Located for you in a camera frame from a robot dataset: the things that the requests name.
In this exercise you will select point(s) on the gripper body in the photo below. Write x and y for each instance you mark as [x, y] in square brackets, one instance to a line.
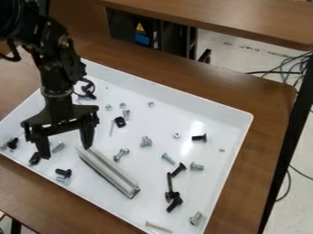
[61, 114]

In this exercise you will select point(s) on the black computer case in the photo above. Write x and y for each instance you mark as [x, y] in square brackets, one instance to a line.
[167, 36]

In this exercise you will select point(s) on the white tray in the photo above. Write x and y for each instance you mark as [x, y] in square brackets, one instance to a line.
[146, 100]

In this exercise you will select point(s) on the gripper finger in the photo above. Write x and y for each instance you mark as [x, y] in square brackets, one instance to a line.
[87, 134]
[42, 146]

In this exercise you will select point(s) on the scattered screws and nuts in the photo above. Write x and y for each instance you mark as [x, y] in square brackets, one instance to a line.
[175, 204]

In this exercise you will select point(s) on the wooden desk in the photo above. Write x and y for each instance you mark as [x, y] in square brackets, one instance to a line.
[228, 16]

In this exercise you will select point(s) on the silver metal bar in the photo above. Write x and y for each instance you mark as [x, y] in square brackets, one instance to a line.
[106, 170]

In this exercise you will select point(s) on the black metal post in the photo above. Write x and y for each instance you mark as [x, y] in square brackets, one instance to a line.
[291, 134]

